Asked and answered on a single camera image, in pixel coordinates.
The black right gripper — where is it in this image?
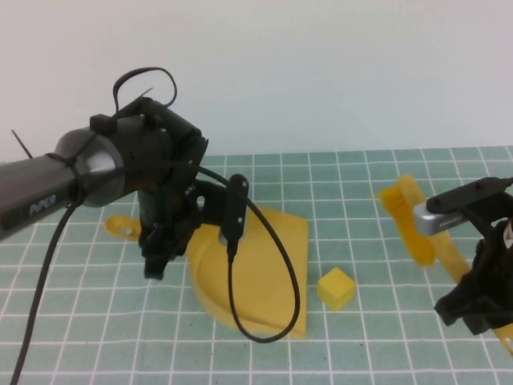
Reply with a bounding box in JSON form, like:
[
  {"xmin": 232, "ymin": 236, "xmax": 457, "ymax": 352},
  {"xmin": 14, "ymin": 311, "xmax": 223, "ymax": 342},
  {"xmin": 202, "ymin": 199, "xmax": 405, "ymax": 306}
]
[{"xmin": 434, "ymin": 217, "xmax": 513, "ymax": 335}]

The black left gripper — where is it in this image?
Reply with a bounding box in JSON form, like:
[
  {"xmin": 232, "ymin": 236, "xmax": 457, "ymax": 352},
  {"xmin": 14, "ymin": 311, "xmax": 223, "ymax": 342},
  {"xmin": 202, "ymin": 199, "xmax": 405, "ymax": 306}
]
[{"xmin": 137, "ymin": 179, "xmax": 202, "ymax": 282}]

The yellow plastic dustpan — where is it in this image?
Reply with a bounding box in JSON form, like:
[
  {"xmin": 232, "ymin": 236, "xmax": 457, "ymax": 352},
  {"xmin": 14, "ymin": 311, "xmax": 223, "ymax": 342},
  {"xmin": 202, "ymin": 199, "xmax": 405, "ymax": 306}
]
[{"xmin": 104, "ymin": 206, "xmax": 310, "ymax": 342}]

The yellow hand brush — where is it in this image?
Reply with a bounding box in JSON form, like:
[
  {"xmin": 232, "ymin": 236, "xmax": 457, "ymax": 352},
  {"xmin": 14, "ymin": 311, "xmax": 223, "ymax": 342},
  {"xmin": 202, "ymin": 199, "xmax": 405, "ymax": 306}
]
[{"xmin": 376, "ymin": 172, "xmax": 513, "ymax": 357}]

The small yellow cube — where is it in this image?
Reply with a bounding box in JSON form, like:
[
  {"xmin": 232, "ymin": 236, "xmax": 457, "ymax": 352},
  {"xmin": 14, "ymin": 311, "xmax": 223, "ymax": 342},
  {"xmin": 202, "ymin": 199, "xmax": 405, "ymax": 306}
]
[{"xmin": 317, "ymin": 267, "xmax": 357, "ymax": 312}]

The green white-grid tablecloth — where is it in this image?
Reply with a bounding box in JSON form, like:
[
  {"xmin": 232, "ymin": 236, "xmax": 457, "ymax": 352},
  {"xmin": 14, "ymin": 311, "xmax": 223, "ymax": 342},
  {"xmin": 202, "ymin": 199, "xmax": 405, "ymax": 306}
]
[{"xmin": 0, "ymin": 146, "xmax": 513, "ymax": 385}]

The black left camera cable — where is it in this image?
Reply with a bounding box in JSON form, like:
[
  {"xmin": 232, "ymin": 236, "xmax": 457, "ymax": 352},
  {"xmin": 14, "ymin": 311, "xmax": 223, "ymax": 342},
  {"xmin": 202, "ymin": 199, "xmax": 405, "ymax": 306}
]
[{"xmin": 10, "ymin": 67, "xmax": 302, "ymax": 385}]

